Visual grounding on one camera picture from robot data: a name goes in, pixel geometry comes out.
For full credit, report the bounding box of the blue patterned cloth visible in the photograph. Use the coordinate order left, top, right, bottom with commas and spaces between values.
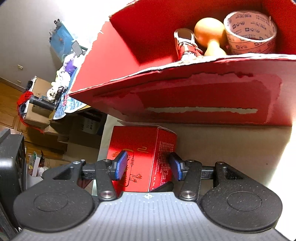
53, 68, 87, 120

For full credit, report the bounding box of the small red gift box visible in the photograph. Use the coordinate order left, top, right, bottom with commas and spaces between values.
107, 126, 177, 195

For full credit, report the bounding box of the black cylinder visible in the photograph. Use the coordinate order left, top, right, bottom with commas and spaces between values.
29, 95, 55, 111

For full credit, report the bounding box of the large red cardboard box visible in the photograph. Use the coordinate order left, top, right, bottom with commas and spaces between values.
70, 1, 295, 126

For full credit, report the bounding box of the printed packing tape roll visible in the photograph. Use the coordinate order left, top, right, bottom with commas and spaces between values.
223, 11, 277, 55

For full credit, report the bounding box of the blue picture board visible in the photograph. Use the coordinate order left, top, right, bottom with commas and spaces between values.
49, 19, 74, 62

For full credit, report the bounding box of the brown wooden gourd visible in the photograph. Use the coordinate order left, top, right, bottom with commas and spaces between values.
194, 18, 227, 56

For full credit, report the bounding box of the brown cardboard box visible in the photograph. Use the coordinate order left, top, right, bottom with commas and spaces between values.
23, 76, 54, 129

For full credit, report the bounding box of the red cloth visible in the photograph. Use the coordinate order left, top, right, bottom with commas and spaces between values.
16, 90, 44, 133

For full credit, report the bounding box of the black device at left edge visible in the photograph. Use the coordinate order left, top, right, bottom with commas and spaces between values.
1, 128, 26, 239

